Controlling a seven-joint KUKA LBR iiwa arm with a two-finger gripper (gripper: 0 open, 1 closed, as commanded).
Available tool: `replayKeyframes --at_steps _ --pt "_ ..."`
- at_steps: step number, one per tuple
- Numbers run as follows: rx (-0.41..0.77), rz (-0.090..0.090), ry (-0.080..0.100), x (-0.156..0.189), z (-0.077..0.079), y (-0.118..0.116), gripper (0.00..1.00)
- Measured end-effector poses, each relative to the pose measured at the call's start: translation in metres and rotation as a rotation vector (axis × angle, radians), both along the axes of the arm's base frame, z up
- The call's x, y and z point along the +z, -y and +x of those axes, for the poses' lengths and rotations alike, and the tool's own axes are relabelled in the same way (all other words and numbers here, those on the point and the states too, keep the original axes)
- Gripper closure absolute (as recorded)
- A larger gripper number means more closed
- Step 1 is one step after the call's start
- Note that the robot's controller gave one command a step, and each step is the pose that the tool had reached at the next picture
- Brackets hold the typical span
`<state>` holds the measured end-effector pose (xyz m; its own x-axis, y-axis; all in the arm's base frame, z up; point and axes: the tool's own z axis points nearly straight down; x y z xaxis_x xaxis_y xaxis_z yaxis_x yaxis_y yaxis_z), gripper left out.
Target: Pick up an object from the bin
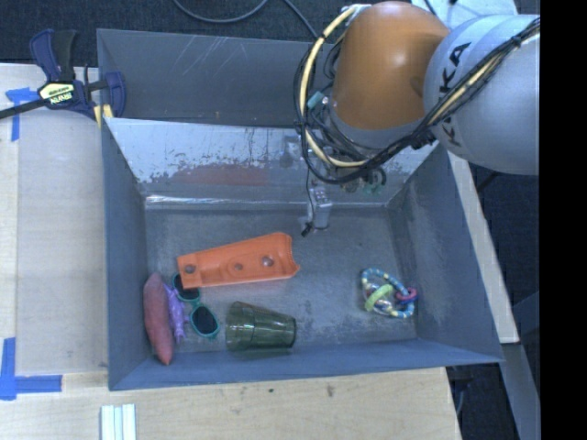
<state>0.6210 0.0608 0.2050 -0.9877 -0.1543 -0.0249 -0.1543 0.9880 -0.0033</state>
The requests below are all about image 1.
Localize purple toy lizard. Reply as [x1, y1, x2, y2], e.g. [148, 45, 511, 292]
[163, 281, 190, 345]

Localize green clear plastic cup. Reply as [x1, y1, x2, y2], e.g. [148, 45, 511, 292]
[224, 301, 298, 353]

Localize colourful ring rattle toy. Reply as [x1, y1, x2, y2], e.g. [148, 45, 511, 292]
[360, 267, 419, 320]

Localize green sunglasses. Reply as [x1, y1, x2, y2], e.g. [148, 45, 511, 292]
[171, 272, 222, 341]

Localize orange plastic block with holes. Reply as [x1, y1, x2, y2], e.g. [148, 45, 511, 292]
[176, 231, 302, 291]

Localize red-brown sweet potato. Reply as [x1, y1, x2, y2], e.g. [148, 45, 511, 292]
[142, 271, 175, 367]

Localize grey metal bin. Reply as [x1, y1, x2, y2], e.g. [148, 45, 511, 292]
[95, 27, 506, 392]

